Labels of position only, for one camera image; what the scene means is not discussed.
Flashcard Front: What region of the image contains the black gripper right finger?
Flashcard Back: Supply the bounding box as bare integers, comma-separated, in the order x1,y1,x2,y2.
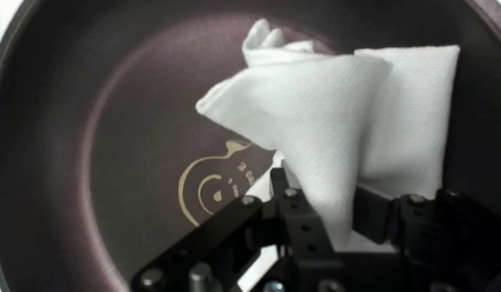
352,183,425,248

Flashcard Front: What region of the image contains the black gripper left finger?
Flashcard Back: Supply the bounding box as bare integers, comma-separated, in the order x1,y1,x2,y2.
269,164,337,256

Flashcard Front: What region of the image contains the white kitchen towel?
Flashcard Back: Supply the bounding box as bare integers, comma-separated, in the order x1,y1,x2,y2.
195,18,462,253

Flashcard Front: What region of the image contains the black frying pan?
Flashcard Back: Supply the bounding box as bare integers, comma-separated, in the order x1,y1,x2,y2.
0,0,501,292

